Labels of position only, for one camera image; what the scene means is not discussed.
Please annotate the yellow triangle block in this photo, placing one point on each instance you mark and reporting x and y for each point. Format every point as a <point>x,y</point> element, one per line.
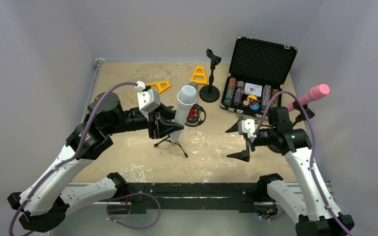
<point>199,76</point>
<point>161,86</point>

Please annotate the yellow triangle block left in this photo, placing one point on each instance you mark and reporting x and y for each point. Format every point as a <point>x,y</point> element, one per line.
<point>161,86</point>

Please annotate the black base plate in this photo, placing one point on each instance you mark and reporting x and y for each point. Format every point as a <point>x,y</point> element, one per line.
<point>241,197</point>

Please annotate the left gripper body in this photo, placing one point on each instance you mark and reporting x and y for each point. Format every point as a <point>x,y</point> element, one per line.
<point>156,125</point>

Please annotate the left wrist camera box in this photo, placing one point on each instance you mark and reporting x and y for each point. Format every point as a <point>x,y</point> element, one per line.
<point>148,99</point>

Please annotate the black round-base clip stand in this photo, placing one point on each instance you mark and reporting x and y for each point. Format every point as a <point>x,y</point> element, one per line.
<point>296,120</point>

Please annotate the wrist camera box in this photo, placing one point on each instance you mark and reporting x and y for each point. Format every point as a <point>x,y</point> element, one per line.
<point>148,99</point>
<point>246,127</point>

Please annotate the pink microphone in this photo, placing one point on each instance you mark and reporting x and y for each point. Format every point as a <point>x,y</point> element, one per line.
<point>314,94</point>

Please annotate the black poker chip case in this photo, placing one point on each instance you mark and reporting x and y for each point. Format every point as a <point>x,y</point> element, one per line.
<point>255,62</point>

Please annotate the aluminium frame rail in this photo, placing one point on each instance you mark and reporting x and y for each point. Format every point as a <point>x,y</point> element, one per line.
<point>71,85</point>

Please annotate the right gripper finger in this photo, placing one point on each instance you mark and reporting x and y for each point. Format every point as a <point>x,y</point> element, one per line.
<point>235,127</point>
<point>243,155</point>

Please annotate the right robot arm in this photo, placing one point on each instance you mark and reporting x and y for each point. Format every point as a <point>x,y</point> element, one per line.
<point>316,213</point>

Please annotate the red glitter microphone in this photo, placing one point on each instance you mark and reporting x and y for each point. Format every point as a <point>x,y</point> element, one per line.
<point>192,114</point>

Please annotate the white card deck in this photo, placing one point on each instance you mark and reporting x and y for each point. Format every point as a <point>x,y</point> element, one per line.
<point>253,89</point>

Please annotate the yellow triangle block rear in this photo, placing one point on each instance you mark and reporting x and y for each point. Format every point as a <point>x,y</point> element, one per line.
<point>199,76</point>

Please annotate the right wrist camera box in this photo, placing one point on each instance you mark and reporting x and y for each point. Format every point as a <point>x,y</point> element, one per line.
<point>246,127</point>

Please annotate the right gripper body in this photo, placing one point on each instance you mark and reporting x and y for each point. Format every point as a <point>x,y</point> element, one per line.
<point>249,142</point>

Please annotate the white microphone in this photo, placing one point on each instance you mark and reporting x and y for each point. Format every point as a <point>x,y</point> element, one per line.
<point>187,97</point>

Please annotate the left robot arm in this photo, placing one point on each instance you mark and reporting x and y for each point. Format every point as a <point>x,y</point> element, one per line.
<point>44,205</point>

